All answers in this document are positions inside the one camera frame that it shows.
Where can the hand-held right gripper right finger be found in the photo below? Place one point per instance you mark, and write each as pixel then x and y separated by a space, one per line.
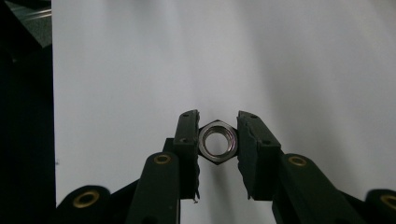
pixel 258 155

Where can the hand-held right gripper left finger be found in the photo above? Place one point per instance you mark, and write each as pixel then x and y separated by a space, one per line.
pixel 186 146

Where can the silver hex nut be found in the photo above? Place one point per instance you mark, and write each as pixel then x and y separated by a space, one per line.
pixel 202 143

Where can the metal floor rail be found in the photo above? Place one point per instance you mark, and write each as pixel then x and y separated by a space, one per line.
pixel 39 15

